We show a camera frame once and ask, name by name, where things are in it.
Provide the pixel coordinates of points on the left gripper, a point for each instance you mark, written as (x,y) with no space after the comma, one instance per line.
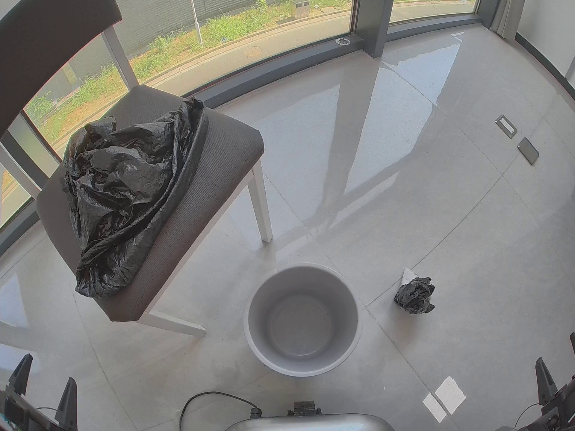
(20,413)

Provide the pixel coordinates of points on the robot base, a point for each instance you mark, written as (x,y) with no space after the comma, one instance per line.
(310,422)

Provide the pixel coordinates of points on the crumpled black plastic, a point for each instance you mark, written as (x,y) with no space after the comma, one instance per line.
(414,295)

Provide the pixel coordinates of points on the window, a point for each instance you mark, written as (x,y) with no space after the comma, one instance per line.
(269,25)

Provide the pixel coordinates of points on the black plastic bag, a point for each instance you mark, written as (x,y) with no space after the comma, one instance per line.
(121,182)

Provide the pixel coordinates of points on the white trash bin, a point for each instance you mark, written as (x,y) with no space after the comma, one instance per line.
(301,317)

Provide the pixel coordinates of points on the grey chair with white legs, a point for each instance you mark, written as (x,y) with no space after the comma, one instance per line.
(215,151)

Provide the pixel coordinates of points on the white curtain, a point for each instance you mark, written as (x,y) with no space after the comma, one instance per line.
(510,2)

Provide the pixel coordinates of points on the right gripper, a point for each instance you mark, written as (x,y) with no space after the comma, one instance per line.
(561,409)

